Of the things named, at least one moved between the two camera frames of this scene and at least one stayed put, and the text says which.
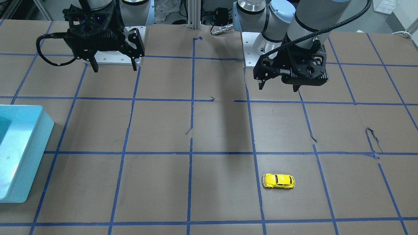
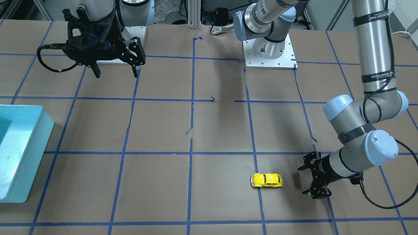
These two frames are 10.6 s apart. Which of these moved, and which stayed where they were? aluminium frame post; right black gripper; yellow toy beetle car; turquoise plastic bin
Moved: yellow toy beetle car
Stayed: right black gripper; turquoise plastic bin; aluminium frame post
